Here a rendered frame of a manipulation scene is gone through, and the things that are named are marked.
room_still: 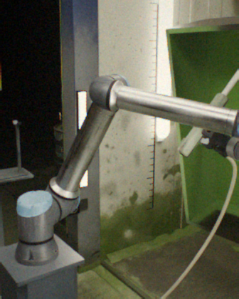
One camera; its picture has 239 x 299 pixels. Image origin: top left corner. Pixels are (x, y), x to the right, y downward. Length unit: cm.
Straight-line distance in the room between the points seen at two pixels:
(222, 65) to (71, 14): 95
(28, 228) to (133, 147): 130
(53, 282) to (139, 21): 175
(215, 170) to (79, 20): 131
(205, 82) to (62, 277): 140
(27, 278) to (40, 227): 20
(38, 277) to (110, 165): 121
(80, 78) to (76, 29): 30
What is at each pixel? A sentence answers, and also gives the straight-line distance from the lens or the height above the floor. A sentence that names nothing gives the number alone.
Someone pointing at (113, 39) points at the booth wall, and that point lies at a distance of 255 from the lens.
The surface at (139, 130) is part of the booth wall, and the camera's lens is 274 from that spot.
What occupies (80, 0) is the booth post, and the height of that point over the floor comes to 182.
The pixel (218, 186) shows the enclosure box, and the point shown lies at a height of 63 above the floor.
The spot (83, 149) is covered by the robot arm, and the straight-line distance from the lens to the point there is 161.
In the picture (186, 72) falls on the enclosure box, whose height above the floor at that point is 140.
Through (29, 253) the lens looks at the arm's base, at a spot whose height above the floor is 69.
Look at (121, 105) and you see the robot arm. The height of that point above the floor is 132.
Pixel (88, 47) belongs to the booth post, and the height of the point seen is 154.
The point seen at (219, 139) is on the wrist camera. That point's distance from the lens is 154.
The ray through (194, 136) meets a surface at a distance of 163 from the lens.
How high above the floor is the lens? 150
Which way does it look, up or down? 13 degrees down
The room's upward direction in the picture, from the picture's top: straight up
